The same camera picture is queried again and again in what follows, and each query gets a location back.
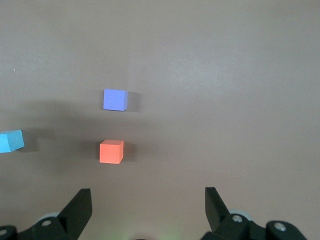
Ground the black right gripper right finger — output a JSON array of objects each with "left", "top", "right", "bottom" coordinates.
[{"left": 201, "top": 186, "right": 309, "bottom": 240}]

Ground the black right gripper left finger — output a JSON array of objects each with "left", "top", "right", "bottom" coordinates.
[{"left": 0, "top": 188, "right": 93, "bottom": 240}]

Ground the light blue foam block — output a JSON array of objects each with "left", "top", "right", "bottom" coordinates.
[{"left": 0, "top": 129, "right": 26, "bottom": 154}]

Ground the orange foam block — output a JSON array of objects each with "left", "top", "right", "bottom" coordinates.
[{"left": 99, "top": 139, "right": 125, "bottom": 165}]

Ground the purple foam block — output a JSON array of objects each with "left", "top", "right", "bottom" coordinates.
[{"left": 102, "top": 88, "right": 129, "bottom": 112}]

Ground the brown table cloth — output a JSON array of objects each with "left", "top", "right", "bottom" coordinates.
[{"left": 0, "top": 0, "right": 320, "bottom": 240}]

